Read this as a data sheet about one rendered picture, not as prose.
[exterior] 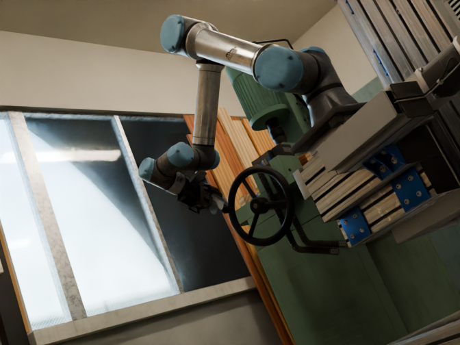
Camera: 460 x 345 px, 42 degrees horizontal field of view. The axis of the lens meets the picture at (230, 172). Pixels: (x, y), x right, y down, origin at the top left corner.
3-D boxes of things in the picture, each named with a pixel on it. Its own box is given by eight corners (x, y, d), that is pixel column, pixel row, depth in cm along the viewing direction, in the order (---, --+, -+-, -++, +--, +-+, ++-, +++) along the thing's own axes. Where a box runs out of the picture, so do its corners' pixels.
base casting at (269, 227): (255, 252, 235) (246, 231, 238) (328, 239, 280) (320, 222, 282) (344, 200, 210) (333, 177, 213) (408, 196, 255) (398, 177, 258)
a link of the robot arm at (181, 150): (197, 140, 195) (177, 157, 202) (172, 139, 187) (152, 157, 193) (206, 161, 193) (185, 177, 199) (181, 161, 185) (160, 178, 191)
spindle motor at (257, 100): (244, 131, 248) (216, 69, 258) (268, 133, 262) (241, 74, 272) (274, 107, 239) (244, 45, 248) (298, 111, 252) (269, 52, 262)
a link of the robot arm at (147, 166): (149, 169, 190) (134, 181, 195) (177, 183, 195) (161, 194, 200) (151, 150, 195) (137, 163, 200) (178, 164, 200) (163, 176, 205)
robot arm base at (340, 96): (374, 106, 165) (358, 77, 168) (335, 111, 157) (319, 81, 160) (343, 133, 177) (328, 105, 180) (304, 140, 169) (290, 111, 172)
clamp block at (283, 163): (259, 194, 222) (250, 173, 225) (279, 194, 233) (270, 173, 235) (288, 175, 214) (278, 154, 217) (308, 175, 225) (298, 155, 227)
